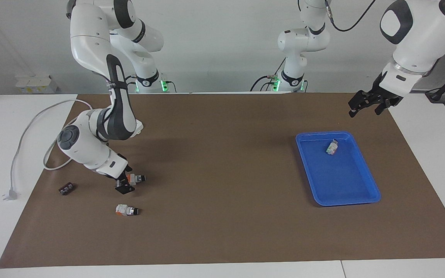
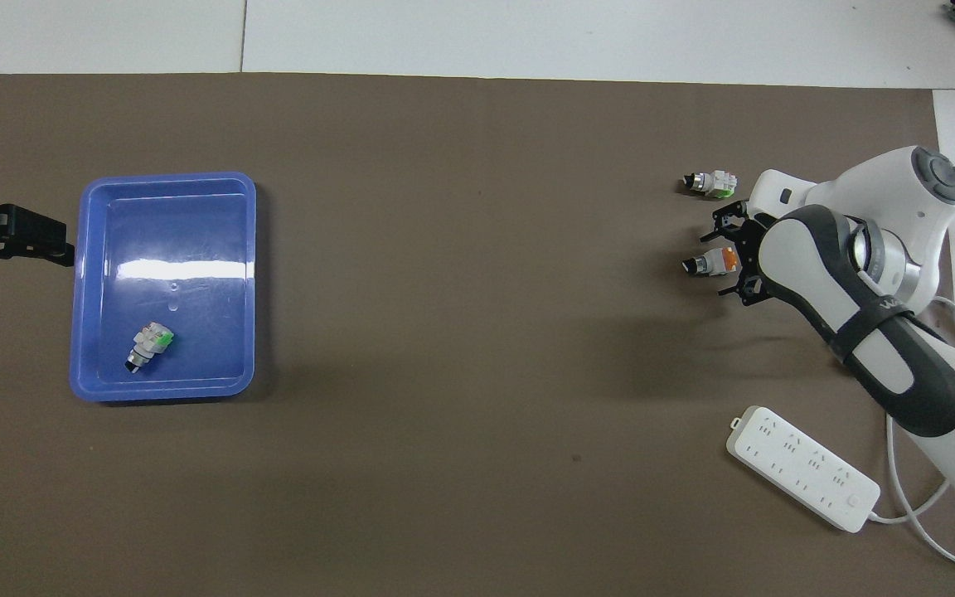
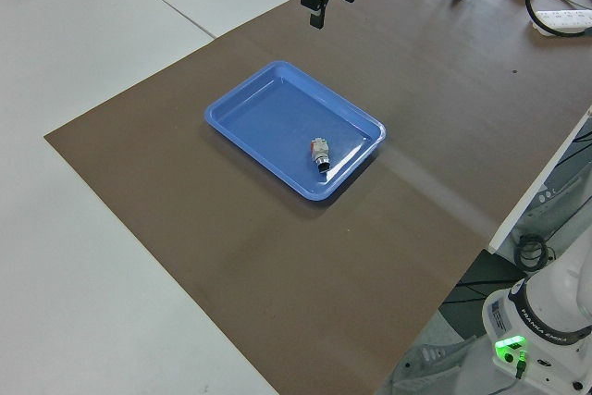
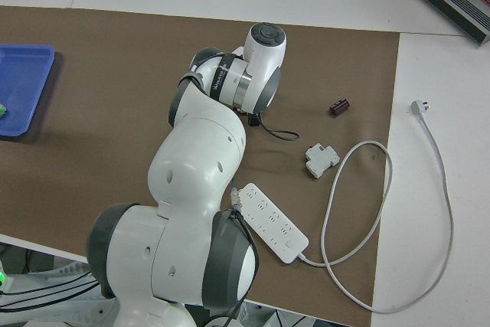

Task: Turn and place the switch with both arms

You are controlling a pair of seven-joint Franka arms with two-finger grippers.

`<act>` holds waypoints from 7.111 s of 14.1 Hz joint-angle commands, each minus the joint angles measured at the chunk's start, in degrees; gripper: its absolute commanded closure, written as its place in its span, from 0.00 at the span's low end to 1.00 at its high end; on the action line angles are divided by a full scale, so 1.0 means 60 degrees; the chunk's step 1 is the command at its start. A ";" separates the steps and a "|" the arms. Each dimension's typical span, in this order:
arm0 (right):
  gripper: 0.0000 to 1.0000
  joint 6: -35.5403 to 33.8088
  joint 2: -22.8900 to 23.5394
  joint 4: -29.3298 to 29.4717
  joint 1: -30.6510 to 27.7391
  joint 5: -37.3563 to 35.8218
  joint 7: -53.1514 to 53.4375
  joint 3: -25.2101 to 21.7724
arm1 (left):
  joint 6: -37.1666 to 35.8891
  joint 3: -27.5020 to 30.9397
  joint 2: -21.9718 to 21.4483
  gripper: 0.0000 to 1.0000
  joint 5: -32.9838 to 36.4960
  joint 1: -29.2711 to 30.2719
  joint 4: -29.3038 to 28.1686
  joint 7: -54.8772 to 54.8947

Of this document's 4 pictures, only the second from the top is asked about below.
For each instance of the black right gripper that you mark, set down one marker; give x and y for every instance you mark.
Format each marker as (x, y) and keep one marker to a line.
(755, 249)

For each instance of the white switch with orange block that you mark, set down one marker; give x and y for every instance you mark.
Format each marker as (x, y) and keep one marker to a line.
(722, 261)

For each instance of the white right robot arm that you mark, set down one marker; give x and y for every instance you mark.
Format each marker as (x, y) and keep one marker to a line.
(900, 199)

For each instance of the blue plastic tray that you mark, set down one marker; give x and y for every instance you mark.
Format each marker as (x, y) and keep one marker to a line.
(196, 249)

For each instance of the white power strip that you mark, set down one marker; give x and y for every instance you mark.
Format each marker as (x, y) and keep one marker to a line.
(801, 464)

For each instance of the brown paper table mat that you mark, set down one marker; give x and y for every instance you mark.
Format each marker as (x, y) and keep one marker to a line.
(477, 332)

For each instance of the small white push-button switch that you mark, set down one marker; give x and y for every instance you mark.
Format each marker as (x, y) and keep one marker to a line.
(718, 184)

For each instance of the white switch with green block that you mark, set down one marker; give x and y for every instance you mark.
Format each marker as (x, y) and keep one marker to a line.
(150, 344)

